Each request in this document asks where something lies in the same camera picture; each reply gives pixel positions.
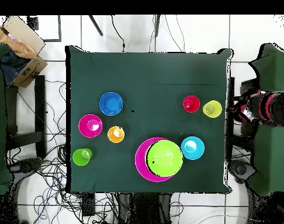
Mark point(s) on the red cup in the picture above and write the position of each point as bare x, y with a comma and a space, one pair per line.
191, 103

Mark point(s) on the large green bowl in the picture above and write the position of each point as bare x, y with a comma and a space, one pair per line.
165, 158

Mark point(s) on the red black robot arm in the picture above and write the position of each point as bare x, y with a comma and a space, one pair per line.
270, 108

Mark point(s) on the black box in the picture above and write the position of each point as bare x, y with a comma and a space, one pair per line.
248, 129

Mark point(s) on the yellow cup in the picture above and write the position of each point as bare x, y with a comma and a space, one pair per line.
215, 109

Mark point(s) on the grey chair base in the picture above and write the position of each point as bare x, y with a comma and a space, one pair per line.
27, 164
240, 169

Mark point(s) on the small cyan bowl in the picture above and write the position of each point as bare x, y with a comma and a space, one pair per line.
198, 152

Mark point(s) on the dark green tablecloth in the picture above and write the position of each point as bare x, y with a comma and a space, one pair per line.
151, 81

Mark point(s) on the large pink bowl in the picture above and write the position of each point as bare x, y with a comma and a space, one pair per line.
140, 161

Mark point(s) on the black tripod leg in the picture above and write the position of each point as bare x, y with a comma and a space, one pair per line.
96, 26
157, 25

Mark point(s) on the small blue bowl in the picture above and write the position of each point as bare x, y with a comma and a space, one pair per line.
111, 103

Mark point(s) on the orange cup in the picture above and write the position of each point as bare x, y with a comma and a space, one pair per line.
112, 137

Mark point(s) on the small magenta bowl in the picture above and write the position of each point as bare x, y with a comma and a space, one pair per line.
84, 126

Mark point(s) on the tall green cup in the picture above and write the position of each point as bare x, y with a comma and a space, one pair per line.
77, 157

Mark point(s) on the black power strip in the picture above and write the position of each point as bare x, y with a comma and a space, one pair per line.
88, 205

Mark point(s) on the cardboard box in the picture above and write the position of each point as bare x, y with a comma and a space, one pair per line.
27, 72

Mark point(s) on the black floor frame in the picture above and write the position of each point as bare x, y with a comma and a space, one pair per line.
59, 30

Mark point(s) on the black stool frame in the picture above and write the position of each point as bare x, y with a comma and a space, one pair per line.
40, 112

